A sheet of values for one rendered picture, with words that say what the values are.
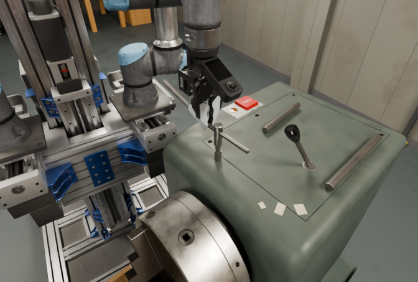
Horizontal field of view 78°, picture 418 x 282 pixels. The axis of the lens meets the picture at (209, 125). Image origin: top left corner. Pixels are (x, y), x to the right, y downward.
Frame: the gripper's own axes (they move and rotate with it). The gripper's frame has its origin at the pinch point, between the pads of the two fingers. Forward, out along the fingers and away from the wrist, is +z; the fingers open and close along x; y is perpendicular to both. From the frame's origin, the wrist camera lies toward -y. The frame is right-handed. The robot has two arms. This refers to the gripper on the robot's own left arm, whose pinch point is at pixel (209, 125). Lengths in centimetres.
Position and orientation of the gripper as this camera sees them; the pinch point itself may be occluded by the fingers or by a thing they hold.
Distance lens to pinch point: 66.2
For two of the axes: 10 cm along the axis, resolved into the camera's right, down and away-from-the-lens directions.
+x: -7.6, 3.9, -5.2
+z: 0.0, 8.0, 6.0
